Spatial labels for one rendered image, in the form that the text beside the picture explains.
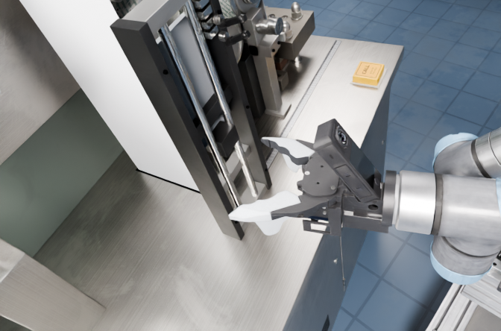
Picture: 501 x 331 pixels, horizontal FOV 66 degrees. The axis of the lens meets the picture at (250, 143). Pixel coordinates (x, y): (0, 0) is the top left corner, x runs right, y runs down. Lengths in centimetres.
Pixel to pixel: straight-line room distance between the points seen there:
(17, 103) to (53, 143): 13
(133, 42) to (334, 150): 28
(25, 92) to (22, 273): 39
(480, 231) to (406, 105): 190
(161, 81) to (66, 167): 58
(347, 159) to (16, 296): 56
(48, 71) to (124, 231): 41
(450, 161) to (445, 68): 200
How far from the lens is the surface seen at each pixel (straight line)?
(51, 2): 76
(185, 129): 59
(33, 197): 104
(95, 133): 109
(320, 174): 51
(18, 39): 94
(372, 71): 115
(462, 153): 65
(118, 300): 93
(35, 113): 98
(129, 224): 101
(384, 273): 180
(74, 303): 86
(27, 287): 77
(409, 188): 50
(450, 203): 50
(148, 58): 52
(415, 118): 231
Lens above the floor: 166
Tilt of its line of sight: 47 degrees down
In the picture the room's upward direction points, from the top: 18 degrees counter-clockwise
